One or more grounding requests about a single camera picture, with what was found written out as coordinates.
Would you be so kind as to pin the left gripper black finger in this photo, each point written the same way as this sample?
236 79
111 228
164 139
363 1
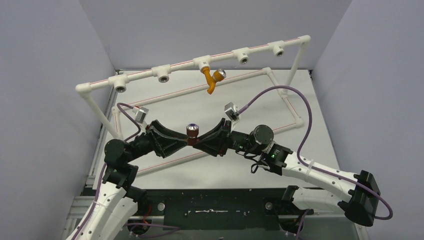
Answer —
168 147
161 132

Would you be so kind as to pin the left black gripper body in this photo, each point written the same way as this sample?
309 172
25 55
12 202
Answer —
149 141

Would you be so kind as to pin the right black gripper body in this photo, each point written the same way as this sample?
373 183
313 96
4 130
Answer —
225 138

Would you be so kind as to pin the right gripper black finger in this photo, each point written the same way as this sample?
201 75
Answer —
218 133
211 147

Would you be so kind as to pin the red-brown water faucet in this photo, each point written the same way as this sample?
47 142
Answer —
192 132

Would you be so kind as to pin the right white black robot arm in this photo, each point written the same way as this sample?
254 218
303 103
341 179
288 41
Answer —
356 195

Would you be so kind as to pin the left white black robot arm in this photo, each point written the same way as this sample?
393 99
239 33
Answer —
116 199

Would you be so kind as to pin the orange water faucet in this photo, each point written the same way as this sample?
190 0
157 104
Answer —
213 78

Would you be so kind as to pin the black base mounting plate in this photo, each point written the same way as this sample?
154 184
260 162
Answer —
269 209

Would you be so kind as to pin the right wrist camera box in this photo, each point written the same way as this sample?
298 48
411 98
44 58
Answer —
231 111

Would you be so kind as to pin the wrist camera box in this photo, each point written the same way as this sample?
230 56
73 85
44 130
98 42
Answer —
231 111
140 113

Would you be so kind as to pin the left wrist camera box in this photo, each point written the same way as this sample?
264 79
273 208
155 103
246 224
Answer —
140 113

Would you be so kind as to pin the white pipe frame with tees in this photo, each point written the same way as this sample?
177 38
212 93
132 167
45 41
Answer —
162 72

